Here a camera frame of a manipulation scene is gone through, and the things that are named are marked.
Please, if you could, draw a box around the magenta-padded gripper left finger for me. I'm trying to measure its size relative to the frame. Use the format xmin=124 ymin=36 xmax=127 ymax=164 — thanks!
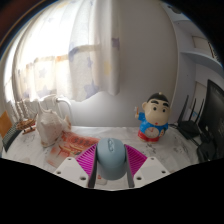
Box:
xmin=53 ymin=143 xmax=99 ymax=189

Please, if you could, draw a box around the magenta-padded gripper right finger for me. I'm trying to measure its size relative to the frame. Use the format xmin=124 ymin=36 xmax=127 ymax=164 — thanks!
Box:
xmin=124 ymin=143 xmax=171 ymax=189

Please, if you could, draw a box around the light blue computer mouse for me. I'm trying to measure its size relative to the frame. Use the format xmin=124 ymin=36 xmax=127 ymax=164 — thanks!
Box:
xmin=95 ymin=137 xmax=128 ymax=181

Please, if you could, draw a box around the red printed mouse pad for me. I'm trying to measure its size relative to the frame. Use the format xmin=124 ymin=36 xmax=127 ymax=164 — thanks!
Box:
xmin=46 ymin=130 xmax=101 ymax=169

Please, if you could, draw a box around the white printed tablecloth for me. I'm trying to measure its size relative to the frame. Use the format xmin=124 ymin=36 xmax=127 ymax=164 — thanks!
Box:
xmin=1 ymin=124 xmax=214 ymax=191

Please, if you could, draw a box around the cartoon boy figurine clock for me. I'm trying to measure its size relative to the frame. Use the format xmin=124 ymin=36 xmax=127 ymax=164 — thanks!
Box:
xmin=134 ymin=92 xmax=172 ymax=143

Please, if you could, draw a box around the white ceramic teapot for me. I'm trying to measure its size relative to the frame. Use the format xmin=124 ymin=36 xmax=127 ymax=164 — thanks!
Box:
xmin=34 ymin=94 xmax=73 ymax=148

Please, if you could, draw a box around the black router with antennas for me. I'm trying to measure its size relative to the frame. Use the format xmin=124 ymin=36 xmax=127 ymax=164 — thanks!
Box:
xmin=176 ymin=94 xmax=205 ymax=140

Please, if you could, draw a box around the wooden model sailing ship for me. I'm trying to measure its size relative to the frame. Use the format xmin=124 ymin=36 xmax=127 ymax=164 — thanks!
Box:
xmin=6 ymin=98 xmax=38 ymax=135

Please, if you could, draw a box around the dark keyboard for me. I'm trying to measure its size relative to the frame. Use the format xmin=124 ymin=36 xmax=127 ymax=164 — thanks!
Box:
xmin=1 ymin=121 xmax=23 ymax=153

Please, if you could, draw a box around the orange-brown wooden chair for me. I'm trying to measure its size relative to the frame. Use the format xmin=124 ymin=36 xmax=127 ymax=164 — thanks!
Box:
xmin=0 ymin=110 xmax=14 ymax=139

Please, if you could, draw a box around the black computer monitor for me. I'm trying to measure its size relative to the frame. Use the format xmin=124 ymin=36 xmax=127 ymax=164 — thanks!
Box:
xmin=198 ymin=78 xmax=224 ymax=161

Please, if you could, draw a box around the white star-print curtain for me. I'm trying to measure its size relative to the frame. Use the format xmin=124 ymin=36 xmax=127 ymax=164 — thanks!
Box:
xmin=11 ymin=0 xmax=121 ymax=103

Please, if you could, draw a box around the white wall shelf unit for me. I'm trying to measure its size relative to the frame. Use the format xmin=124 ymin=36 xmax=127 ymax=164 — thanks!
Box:
xmin=173 ymin=13 xmax=224 ymax=72

